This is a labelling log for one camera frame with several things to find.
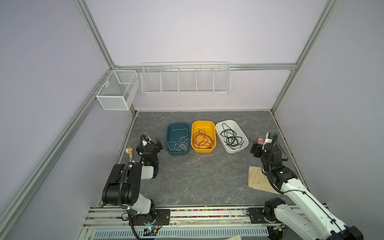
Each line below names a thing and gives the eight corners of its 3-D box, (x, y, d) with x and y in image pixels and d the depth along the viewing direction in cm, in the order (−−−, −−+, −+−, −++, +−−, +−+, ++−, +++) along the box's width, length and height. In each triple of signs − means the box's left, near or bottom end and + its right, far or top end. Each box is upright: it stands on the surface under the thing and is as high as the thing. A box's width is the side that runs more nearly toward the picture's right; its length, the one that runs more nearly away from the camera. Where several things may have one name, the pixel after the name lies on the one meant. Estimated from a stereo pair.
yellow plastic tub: (191, 153, 99) (190, 148, 94) (192, 125, 114) (191, 120, 110) (216, 153, 99) (217, 148, 94) (214, 125, 114) (214, 120, 109)
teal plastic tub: (164, 155, 98) (163, 151, 94) (169, 126, 114) (168, 122, 110) (189, 155, 98) (189, 151, 94) (191, 126, 113) (190, 122, 110)
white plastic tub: (226, 156, 98) (228, 151, 93) (211, 127, 113) (212, 122, 108) (248, 149, 101) (251, 144, 96) (231, 122, 116) (233, 117, 111)
